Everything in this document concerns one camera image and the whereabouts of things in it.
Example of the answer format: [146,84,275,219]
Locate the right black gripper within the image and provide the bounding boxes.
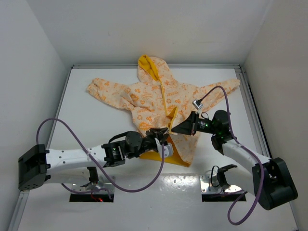
[171,111,218,136]

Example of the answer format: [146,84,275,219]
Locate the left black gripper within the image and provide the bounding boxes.
[126,126,169,158]

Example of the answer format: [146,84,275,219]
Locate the orange patterned hooded jacket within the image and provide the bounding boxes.
[86,54,241,167]

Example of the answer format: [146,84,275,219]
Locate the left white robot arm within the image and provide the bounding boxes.
[18,128,174,191]

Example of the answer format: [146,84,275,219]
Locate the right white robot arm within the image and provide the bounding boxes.
[171,110,298,210]

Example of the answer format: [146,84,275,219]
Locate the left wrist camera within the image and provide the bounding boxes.
[158,143,174,158]

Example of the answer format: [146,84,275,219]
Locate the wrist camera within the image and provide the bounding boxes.
[158,143,174,158]
[192,99,203,110]

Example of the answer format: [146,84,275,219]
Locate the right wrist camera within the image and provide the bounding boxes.
[192,99,203,110]

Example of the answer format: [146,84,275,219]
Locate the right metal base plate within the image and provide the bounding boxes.
[199,174,243,195]

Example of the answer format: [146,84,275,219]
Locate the metal base plate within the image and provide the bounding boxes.
[71,175,115,195]
[199,174,243,195]

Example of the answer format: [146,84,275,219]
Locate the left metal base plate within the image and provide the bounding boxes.
[71,175,115,195]

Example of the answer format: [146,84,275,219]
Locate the aluminium table frame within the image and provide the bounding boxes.
[9,64,298,231]

